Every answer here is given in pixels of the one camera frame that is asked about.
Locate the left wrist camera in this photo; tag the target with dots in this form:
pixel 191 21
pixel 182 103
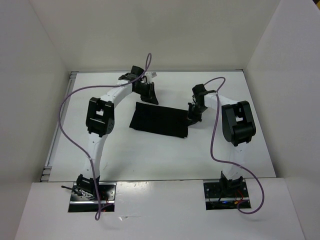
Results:
pixel 139 74

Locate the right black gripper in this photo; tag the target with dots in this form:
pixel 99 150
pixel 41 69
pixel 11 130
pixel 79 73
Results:
pixel 191 118

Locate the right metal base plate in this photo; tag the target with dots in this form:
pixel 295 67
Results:
pixel 218 199

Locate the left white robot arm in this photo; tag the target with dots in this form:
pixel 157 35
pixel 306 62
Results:
pixel 100 122

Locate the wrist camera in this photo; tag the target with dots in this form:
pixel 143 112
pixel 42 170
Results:
pixel 139 74
pixel 199 91

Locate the black skirt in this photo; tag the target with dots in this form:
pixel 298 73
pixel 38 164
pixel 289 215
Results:
pixel 160 120

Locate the metal base plate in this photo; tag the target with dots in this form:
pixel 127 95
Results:
pixel 218 199
pixel 81 202

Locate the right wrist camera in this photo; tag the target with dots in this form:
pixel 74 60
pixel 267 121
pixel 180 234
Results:
pixel 199 91

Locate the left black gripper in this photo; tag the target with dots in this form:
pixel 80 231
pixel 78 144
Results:
pixel 151 97

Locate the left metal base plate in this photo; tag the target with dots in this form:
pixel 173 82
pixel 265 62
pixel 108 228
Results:
pixel 81 202

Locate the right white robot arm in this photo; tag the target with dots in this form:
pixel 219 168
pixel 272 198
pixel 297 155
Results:
pixel 238 128

